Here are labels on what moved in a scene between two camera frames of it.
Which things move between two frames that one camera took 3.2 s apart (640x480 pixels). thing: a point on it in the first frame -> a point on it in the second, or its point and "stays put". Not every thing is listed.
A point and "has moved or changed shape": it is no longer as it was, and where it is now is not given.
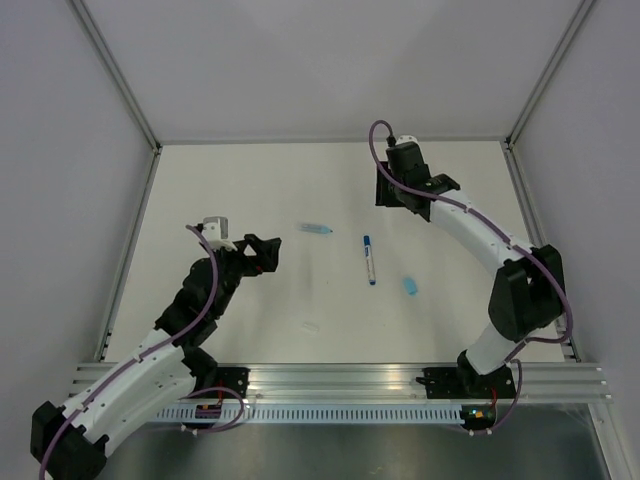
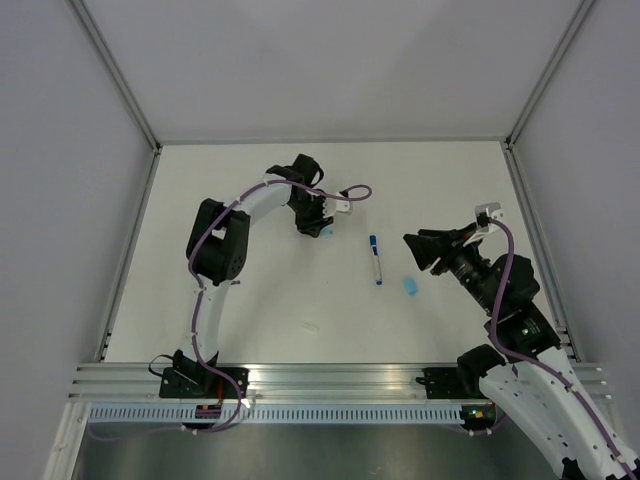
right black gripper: (382, 197) -> (425, 249)
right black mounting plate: (466, 383) stays put
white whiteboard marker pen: (369, 259) has moved or changed shape
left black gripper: (265, 259) -> (314, 227)
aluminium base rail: (393, 383) stays put
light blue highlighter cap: (411, 286) stays put
